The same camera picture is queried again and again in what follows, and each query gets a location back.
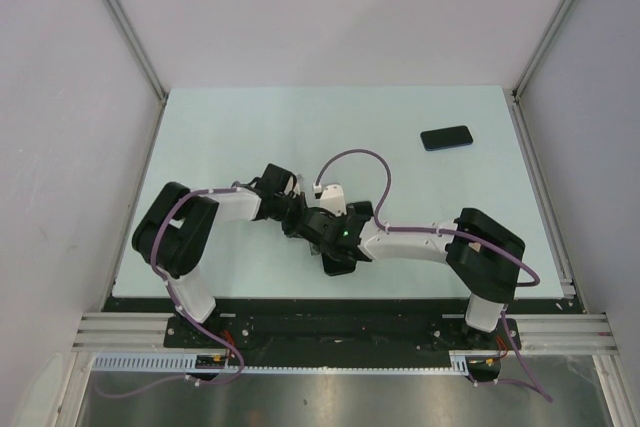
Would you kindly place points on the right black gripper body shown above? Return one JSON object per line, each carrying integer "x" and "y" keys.
{"x": 350, "y": 211}

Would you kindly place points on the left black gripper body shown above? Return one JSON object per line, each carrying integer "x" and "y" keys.
{"x": 288, "y": 210}

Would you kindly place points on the black phone case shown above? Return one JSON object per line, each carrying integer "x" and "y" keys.
{"x": 333, "y": 267}

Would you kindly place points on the dark blue phone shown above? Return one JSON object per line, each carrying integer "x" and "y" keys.
{"x": 446, "y": 138}

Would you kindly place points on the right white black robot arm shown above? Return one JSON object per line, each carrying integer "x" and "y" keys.
{"x": 484, "y": 255}

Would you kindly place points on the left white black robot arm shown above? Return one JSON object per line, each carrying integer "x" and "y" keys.
{"x": 173, "y": 233}

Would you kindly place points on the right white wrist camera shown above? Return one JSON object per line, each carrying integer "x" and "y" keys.
{"x": 331, "y": 197}

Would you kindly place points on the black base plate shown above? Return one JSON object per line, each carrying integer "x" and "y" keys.
{"x": 438, "y": 323}

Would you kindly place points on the white slotted cable duct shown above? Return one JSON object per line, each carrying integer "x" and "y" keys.
{"x": 413, "y": 362}

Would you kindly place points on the aluminium front rail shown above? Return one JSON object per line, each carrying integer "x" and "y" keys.
{"x": 127, "y": 332}

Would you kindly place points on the left aluminium frame post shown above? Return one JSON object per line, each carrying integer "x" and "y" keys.
{"x": 132, "y": 41}

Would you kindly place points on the aluminium frame post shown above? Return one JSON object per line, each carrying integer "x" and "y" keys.
{"x": 559, "y": 17}
{"x": 132, "y": 41}

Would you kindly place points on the right aluminium frame post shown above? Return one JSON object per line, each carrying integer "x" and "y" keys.
{"x": 559, "y": 17}

